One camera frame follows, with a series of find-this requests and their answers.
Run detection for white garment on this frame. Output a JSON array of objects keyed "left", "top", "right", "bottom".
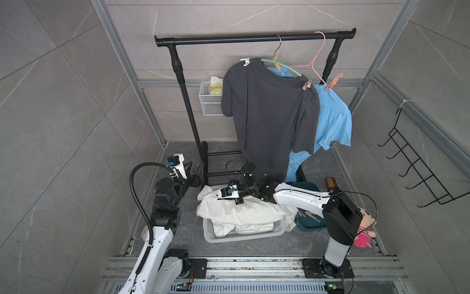
[{"left": 196, "top": 185, "right": 297, "bottom": 237}]

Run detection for dark grey garment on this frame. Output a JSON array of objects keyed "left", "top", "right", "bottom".
[{"left": 221, "top": 58, "right": 320, "bottom": 181}]

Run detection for yellow clothespin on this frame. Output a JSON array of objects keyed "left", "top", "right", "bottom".
[{"left": 273, "top": 55, "right": 282, "bottom": 72}]

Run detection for light pink clothespin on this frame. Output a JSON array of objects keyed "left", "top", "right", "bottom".
[{"left": 240, "top": 58, "right": 251, "bottom": 67}]

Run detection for green plastic hanger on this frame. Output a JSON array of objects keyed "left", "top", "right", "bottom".
[{"left": 260, "top": 34, "right": 303, "bottom": 78}]

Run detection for pink wire hanger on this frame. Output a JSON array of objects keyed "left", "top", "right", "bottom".
[{"left": 289, "top": 31, "right": 328, "bottom": 85}]

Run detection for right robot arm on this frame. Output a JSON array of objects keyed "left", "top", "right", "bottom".
[{"left": 217, "top": 163, "right": 376, "bottom": 279}]

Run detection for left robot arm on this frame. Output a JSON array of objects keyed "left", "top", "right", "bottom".
[{"left": 119, "top": 161, "right": 203, "bottom": 294}]

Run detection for clothespins in tray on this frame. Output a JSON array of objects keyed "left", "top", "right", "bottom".
[{"left": 297, "top": 209, "right": 322, "bottom": 222}]

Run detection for white laundry basket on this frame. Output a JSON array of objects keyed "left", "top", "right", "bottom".
[{"left": 203, "top": 219, "right": 285, "bottom": 243}]

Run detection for teal clothespin tray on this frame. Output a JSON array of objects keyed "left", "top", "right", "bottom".
[{"left": 289, "top": 181, "right": 326, "bottom": 232}]

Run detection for plaid case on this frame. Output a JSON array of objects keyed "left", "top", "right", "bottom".
[{"left": 326, "top": 177, "right": 341, "bottom": 193}]

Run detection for yellow tissue pack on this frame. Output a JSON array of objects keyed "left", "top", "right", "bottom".
[{"left": 209, "top": 76, "right": 223, "bottom": 96}]

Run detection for pink plush doll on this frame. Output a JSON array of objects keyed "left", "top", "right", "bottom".
[{"left": 353, "top": 208, "right": 376, "bottom": 248}]

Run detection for black clothes rack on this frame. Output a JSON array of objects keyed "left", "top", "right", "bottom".
[{"left": 154, "top": 28, "right": 357, "bottom": 184}]

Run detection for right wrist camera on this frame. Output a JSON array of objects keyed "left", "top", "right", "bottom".
[{"left": 217, "top": 186, "right": 240, "bottom": 200}]

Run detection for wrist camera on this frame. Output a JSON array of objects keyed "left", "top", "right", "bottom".
[
  {"left": 167, "top": 153, "right": 187, "bottom": 180},
  {"left": 217, "top": 186, "right": 240, "bottom": 200}
]

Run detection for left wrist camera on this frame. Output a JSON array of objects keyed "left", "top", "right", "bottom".
[{"left": 167, "top": 153, "right": 187, "bottom": 180}]

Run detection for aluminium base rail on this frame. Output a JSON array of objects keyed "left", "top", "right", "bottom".
[{"left": 99, "top": 256, "right": 415, "bottom": 294}]

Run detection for black wall hook rack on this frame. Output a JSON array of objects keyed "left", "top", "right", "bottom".
[{"left": 378, "top": 108, "right": 470, "bottom": 208}]

